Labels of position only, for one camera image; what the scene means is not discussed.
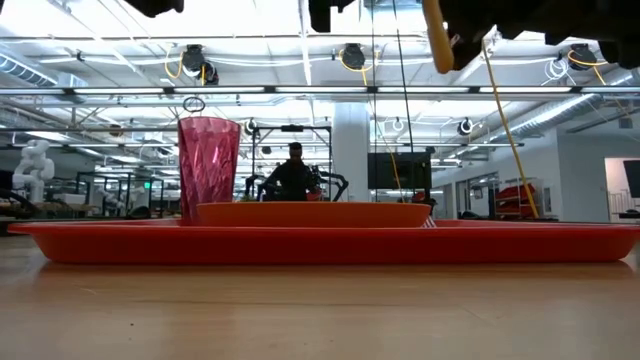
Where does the long ceiling light bar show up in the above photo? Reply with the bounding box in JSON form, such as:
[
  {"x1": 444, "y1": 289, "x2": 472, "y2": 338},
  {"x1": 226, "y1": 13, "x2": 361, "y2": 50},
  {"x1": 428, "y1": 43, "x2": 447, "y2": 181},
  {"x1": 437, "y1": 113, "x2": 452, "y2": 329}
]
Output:
[{"x1": 0, "y1": 85, "x2": 640, "y2": 97}]

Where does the rack with red bins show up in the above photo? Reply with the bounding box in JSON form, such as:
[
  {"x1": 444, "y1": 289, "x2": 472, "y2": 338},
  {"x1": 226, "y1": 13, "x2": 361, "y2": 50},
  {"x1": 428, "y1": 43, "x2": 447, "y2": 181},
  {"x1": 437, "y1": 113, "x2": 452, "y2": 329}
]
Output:
[{"x1": 493, "y1": 182, "x2": 545, "y2": 220}]

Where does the red plastic tray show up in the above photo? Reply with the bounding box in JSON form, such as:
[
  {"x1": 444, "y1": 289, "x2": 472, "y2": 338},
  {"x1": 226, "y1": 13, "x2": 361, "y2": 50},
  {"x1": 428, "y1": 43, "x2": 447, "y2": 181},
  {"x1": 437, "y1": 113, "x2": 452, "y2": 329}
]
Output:
[{"x1": 7, "y1": 218, "x2": 640, "y2": 265}]

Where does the dark wall screen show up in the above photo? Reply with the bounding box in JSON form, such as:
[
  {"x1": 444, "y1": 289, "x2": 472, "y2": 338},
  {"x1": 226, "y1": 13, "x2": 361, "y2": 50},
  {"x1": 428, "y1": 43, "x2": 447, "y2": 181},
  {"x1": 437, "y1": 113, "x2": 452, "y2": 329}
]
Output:
[{"x1": 622, "y1": 159, "x2": 640, "y2": 200}]

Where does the spoon with yellow handle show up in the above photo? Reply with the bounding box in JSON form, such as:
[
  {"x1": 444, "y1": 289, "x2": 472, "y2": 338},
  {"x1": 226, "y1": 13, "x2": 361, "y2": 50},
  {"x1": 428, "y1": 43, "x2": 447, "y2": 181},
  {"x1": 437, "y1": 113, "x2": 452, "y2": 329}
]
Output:
[{"x1": 422, "y1": 0, "x2": 455, "y2": 75}]

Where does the white robot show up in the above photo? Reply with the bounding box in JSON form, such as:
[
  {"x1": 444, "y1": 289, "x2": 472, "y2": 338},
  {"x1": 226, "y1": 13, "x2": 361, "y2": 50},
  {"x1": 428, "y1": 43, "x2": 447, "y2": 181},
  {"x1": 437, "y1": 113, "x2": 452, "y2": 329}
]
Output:
[{"x1": 10, "y1": 138, "x2": 56, "y2": 205}]

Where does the black ceiling cable reel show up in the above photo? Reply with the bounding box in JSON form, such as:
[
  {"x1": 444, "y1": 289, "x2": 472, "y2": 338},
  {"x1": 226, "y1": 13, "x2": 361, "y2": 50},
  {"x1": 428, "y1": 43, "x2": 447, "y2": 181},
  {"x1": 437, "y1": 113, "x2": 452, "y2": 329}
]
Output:
[
  {"x1": 568, "y1": 42, "x2": 600, "y2": 72},
  {"x1": 339, "y1": 42, "x2": 369, "y2": 72},
  {"x1": 180, "y1": 43, "x2": 220, "y2": 86}
]

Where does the orange plate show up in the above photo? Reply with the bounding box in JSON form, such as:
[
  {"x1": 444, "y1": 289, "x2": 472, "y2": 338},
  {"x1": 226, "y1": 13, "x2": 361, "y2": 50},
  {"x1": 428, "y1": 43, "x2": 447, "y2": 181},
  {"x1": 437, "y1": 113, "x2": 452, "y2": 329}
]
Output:
[{"x1": 195, "y1": 201, "x2": 432, "y2": 229}]

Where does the black hanging cable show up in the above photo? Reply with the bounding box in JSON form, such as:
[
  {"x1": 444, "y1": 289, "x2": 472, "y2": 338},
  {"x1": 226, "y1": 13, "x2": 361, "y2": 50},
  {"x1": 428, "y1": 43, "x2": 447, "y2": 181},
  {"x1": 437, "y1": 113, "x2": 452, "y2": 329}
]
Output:
[{"x1": 391, "y1": 0, "x2": 417, "y2": 156}]

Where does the person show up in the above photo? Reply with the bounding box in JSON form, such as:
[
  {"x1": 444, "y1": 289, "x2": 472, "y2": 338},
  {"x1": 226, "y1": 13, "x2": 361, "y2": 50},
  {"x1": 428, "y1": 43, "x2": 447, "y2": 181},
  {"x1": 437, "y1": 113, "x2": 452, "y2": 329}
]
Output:
[{"x1": 256, "y1": 141, "x2": 322, "y2": 203}]

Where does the yellow hanging cable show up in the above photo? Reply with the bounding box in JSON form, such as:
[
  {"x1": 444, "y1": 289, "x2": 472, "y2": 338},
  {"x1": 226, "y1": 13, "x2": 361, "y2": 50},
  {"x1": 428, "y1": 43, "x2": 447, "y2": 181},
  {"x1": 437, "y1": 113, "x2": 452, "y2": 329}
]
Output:
[{"x1": 480, "y1": 38, "x2": 541, "y2": 220}]

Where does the dark red faceted cup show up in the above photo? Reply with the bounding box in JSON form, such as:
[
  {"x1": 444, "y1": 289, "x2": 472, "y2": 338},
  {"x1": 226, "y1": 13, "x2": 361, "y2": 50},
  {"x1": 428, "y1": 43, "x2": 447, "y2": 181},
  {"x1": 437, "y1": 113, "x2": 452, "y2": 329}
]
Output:
[{"x1": 177, "y1": 116, "x2": 242, "y2": 225}]

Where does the silver ventilation duct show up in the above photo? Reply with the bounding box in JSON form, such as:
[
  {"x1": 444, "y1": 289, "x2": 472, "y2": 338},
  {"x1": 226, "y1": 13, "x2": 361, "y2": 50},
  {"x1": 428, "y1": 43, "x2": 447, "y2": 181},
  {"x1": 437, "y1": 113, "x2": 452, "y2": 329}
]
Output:
[{"x1": 489, "y1": 69, "x2": 640, "y2": 144}]

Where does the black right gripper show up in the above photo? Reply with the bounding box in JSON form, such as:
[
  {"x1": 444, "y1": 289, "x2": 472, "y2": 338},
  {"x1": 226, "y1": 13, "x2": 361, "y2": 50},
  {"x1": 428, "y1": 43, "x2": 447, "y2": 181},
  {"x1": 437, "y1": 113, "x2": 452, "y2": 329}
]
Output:
[{"x1": 442, "y1": 0, "x2": 640, "y2": 71}]

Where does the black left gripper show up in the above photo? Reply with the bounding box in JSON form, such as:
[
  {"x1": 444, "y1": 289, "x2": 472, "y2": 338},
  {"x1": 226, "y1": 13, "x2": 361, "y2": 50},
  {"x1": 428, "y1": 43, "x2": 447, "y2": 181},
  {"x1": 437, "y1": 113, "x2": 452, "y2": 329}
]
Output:
[{"x1": 124, "y1": 0, "x2": 185, "y2": 19}]

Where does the black wall monitor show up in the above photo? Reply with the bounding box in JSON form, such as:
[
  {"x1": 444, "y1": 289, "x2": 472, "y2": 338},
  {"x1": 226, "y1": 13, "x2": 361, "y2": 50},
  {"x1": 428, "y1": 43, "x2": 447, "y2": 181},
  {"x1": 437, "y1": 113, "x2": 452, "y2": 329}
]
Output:
[{"x1": 367, "y1": 152, "x2": 433, "y2": 191}]

